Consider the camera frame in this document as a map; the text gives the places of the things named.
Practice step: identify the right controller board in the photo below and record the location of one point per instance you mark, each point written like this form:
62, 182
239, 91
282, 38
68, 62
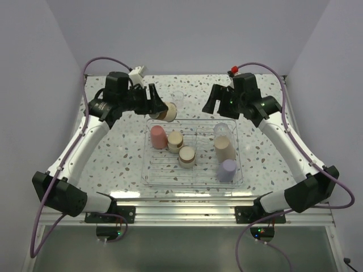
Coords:
263, 233

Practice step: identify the clear dish rack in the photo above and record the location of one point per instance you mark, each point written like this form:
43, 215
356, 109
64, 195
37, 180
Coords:
161, 168

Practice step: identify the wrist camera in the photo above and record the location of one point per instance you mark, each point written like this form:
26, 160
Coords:
137, 75
233, 71

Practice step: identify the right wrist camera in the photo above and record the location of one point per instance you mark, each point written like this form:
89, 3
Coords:
233, 71

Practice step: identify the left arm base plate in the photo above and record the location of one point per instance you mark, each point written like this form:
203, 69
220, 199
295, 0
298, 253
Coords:
122, 214

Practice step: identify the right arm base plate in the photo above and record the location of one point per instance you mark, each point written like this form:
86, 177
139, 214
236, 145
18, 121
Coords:
246, 215

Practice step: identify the left controller board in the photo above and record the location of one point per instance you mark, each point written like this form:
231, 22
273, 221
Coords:
110, 234

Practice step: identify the clear glass mug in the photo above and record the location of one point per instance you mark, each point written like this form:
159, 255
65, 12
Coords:
178, 98

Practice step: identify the pink cup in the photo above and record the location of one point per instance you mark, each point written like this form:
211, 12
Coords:
158, 137

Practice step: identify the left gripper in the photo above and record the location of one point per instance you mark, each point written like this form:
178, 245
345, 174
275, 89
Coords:
150, 106

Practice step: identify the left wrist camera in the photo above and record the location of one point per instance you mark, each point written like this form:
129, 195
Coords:
137, 75

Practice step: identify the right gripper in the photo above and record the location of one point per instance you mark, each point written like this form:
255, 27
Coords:
220, 93

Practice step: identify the clear glass tumbler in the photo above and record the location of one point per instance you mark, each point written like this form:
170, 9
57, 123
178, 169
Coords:
222, 129

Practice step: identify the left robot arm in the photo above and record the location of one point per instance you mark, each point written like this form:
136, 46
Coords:
57, 187

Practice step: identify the steel cup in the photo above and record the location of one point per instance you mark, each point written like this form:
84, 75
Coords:
175, 142
167, 116
187, 157

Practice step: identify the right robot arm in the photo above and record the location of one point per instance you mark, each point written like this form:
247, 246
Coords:
312, 177

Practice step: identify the controller board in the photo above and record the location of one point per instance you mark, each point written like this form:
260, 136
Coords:
110, 234
263, 233

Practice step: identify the aluminium frame rail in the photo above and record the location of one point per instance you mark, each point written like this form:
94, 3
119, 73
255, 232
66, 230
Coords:
193, 211

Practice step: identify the purple cup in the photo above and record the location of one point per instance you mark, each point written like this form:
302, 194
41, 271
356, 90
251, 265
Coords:
226, 171

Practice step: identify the tall beige cup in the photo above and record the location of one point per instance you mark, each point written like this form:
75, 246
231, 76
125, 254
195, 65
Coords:
224, 149

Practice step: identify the steel cup back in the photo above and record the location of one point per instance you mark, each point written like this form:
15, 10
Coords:
167, 116

